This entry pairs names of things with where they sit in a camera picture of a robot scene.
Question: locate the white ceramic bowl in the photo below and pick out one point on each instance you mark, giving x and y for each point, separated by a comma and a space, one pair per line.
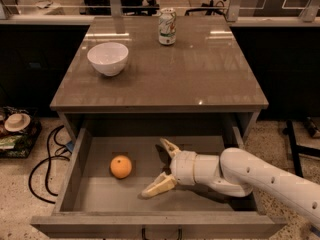
108, 58

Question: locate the open grey top drawer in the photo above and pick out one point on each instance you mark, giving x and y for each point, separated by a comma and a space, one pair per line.
92, 203

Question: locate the white green soda can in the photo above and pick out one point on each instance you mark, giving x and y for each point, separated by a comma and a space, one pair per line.
167, 26

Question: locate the metal frame post right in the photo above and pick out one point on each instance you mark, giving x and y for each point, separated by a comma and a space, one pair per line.
233, 10

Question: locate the grey cabinet counter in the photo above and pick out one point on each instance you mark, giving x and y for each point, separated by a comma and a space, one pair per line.
204, 71

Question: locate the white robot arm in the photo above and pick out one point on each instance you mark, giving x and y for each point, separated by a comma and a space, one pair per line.
236, 172

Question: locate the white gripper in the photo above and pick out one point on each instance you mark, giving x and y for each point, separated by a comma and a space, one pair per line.
182, 167

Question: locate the dark box of clutter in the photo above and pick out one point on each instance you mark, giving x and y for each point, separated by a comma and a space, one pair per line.
18, 144

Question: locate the tan hat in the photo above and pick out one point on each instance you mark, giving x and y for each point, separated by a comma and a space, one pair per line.
17, 122

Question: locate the black stand with wheel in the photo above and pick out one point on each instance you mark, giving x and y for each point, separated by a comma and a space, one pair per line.
296, 149

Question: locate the orange fruit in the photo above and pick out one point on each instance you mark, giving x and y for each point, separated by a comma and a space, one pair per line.
121, 166

